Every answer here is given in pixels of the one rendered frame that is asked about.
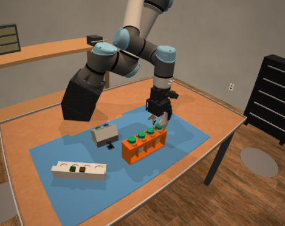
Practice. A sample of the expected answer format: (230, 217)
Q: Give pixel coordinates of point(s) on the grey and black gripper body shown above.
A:
(158, 103)

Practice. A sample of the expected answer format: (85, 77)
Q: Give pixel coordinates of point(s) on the blue bench mat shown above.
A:
(76, 200)

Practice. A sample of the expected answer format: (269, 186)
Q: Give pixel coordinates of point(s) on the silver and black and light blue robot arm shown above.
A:
(131, 40)

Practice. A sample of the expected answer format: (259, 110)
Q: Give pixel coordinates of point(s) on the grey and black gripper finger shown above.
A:
(166, 117)
(153, 118)

